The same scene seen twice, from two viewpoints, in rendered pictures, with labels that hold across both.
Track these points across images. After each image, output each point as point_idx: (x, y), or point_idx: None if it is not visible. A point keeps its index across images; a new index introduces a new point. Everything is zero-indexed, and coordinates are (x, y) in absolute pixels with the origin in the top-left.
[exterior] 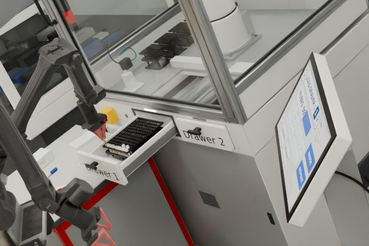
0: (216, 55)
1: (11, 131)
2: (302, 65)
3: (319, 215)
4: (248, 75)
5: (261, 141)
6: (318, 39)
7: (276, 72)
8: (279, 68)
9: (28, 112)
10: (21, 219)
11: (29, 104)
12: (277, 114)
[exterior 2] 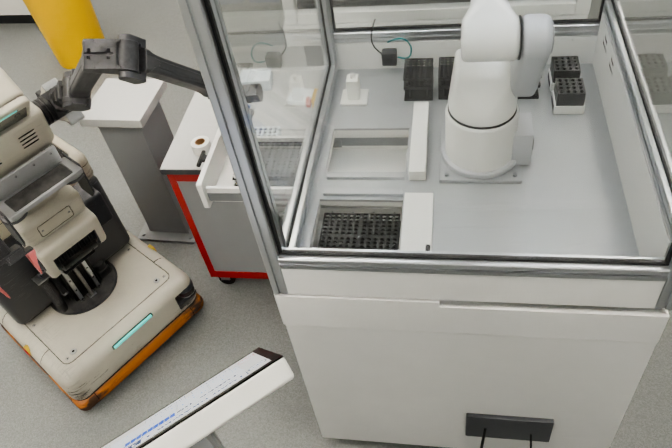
0: (250, 216)
1: None
2: (433, 297)
3: (377, 410)
4: (309, 259)
5: (304, 321)
6: (491, 289)
7: (370, 280)
8: (380, 279)
9: (80, 87)
10: (40, 175)
11: (75, 82)
12: (348, 314)
